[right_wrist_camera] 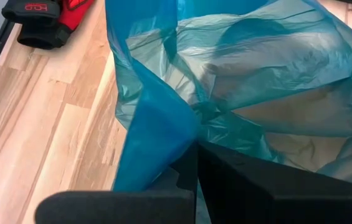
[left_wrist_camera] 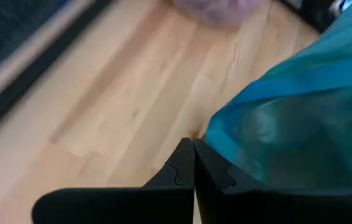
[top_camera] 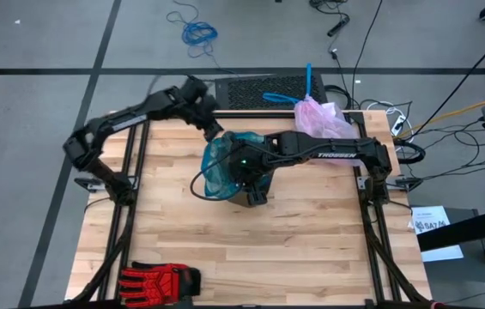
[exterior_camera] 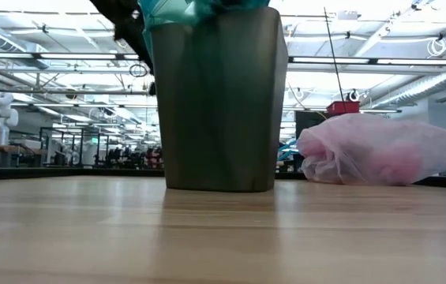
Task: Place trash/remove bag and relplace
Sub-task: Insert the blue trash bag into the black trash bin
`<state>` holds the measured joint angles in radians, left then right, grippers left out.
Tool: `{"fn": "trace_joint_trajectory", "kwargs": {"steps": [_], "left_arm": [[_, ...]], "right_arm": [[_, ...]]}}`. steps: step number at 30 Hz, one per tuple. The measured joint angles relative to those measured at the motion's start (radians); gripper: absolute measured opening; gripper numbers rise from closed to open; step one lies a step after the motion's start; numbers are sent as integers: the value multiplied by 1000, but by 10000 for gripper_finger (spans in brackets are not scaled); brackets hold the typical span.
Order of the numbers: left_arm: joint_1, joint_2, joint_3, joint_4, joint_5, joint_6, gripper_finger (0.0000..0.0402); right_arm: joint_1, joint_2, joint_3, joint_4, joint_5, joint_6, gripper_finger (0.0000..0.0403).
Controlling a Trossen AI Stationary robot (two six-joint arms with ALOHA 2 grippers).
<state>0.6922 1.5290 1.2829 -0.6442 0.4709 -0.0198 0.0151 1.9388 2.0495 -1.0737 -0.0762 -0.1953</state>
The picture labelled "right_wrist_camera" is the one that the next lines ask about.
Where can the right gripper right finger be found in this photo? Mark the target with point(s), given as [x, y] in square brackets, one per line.
[272, 196]

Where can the teal trash bag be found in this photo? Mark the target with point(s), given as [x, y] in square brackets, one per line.
[157, 130]

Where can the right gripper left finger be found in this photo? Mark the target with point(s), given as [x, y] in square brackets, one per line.
[116, 207]

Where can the red and black work glove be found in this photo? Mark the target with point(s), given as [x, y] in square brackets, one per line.
[73, 15]

